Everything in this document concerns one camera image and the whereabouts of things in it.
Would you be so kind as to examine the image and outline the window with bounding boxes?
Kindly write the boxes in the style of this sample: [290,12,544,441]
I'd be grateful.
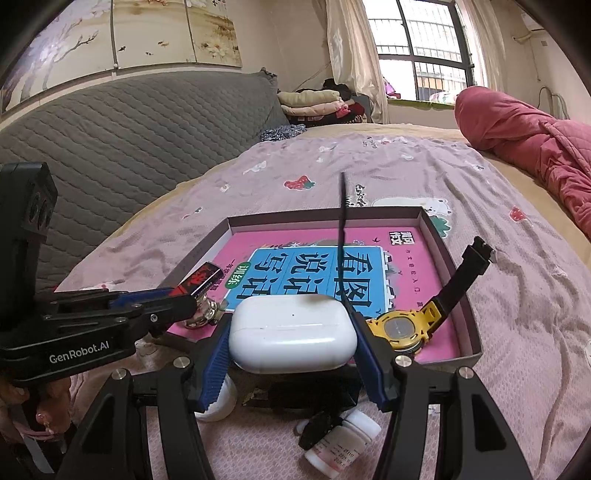
[365,0,476,100]

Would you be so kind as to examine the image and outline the black and yellow watch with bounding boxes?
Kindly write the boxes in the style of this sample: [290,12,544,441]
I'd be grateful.
[338,172,496,355]

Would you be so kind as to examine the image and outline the floral wall painting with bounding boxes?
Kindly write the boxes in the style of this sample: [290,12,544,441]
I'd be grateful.
[0,0,243,114]

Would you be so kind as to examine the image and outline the purple printed bedsheet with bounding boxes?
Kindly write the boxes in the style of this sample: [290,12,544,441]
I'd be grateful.
[55,134,591,480]

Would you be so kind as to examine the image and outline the person's left hand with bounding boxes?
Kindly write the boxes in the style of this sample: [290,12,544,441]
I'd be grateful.
[0,375,77,446]

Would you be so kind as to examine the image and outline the white earbuds case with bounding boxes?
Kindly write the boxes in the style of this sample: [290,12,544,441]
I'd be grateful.
[229,295,358,374]

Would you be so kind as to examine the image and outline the pink quilt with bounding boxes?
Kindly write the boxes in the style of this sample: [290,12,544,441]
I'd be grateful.
[455,85,591,241]

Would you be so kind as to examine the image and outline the white air conditioner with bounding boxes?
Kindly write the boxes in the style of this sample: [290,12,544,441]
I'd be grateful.
[512,9,561,44]

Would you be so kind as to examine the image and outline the small black object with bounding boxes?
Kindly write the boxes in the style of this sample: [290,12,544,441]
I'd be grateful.
[298,410,343,450]

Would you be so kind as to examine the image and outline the pile of folded clothes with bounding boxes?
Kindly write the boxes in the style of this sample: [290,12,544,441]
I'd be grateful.
[277,78,370,127]

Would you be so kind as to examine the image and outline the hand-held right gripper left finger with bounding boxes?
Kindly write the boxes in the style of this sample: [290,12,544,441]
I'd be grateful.
[55,314,232,480]

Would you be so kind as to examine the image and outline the dark patterned cloth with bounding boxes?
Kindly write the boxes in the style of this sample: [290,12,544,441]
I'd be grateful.
[259,124,308,143]

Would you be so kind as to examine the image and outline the metal threaded fitting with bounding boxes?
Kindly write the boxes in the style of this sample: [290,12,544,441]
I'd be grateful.
[185,295,228,329]

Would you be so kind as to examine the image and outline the grey quilted headboard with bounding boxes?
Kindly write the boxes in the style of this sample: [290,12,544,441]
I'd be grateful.
[0,69,289,291]

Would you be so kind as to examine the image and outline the pink book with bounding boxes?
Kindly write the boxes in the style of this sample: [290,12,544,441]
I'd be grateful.
[178,226,462,361]

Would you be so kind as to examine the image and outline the white bottle cap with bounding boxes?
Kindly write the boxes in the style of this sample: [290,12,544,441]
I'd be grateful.
[194,373,238,422]

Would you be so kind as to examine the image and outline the red lighter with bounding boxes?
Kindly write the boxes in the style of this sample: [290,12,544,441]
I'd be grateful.
[168,261,232,301]

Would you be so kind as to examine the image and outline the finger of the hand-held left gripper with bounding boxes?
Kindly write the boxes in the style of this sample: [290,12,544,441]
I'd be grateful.
[55,287,178,311]
[41,295,197,342]

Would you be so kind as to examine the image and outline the small white pill bottle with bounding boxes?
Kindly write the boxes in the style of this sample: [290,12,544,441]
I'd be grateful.
[304,410,382,477]

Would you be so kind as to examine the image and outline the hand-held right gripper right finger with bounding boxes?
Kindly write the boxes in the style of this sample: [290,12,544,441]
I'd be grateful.
[347,302,534,480]

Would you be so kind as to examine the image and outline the grey cardboard box tray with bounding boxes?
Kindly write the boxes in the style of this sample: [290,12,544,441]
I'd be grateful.
[152,206,484,370]

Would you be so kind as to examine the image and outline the cream curtain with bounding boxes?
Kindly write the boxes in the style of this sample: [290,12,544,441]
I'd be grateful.
[325,0,389,124]

